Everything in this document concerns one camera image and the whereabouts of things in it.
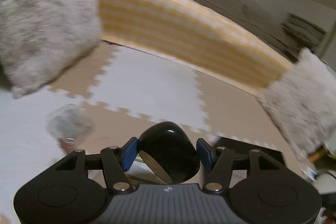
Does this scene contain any left white fluffy pillow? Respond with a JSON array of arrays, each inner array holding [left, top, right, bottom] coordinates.
[[1, 0, 101, 98]]

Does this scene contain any white power strip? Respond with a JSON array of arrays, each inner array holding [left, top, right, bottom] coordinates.
[[300, 162, 320, 183]]

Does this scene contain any yellow gingham mattress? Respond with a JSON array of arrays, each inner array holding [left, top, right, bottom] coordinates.
[[98, 0, 292, 95]]

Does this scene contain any white fluffy pillow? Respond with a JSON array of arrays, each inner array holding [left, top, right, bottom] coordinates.
[[257, 48, 335, 161], [1, 0, 101, 98]]

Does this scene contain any beige duvet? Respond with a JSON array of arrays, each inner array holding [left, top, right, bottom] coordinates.
[[193, 0, 297, 52]]

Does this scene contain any right white fluffy pillow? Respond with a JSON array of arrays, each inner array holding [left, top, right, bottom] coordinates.
[[257, 48, 335, 161]]

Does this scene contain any clear plastic container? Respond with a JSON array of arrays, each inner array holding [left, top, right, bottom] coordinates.
[[47, 104, 95, 146]]

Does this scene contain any folded blankets stack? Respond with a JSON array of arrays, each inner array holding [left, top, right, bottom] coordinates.
[[281, 13, 326, 48]]

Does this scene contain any black cardboard box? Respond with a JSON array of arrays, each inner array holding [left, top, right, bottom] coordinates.
[[214, 137, 285, 165]]

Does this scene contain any black glossy oval case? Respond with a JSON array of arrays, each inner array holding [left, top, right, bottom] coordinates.
[[137, 122, 201, 184]]

